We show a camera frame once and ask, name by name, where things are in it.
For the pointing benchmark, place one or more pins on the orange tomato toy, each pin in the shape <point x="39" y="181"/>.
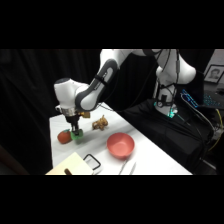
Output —
<point x="63" y="137"/>

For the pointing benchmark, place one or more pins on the light wooden board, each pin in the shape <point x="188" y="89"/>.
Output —
<point x="71" y="165"/>

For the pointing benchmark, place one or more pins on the brown plush animal toy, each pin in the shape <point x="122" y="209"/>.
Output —
<point x="99" y="124"/>

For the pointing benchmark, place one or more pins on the black cloth covered stand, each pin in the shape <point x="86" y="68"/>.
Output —
<point x="166" y="133"/>

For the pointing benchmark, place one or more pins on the framed portrait picture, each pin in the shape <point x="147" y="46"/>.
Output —
<point x="214" y="74"/>

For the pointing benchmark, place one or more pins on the small brown peg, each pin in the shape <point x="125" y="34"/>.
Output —
<point x="68" y="171"/>

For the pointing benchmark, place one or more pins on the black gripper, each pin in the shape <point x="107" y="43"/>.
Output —
<point x="72" y="120"/>

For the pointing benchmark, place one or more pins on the backlit keyboard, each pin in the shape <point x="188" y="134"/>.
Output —
<point x="210" y="99"/>

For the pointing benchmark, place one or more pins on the green status light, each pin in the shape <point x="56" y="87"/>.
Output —
<point x="171" y="112"/>

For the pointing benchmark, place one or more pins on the pink bowl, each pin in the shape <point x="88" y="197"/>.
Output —
<point x="120" y="145"/>

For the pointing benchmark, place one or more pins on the yellow wrist connector block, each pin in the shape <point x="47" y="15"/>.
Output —
<point x="85" y="114"/>

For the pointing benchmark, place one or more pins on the black curtain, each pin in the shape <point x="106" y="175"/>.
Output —
<point x="30" y="93"/>

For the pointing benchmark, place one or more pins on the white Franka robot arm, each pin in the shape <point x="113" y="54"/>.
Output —
<point x="90" y="93"/>

